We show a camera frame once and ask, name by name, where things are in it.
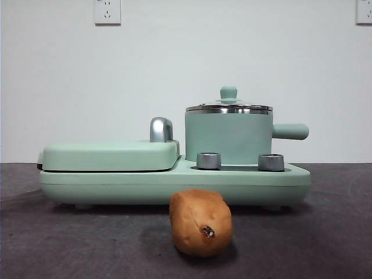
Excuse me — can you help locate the glass pot lid green knob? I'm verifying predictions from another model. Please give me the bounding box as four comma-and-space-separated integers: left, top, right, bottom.
185, 85, 274, 112

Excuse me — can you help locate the brown potato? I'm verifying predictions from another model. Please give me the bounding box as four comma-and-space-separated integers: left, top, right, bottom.
169, 188, 233, 259

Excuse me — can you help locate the silver control knob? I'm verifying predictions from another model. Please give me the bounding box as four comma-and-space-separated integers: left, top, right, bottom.
196, 151, 221, 170
257, 153, 284, 171

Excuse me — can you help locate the green breakfast machine base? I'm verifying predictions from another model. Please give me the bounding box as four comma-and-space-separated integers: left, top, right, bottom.
40, 155, 312, 210

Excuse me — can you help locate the green steamer pot with handle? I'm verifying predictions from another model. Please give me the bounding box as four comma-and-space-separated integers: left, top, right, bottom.
184, 107, 310, 163

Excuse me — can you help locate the green griddle cover chrome handle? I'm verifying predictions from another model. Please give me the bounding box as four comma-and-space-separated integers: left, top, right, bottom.
37, 116, 181, 172

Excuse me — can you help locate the white wall socket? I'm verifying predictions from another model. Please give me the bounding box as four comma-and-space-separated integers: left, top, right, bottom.
356, 0, 372, 26
94, 0, 121, 26

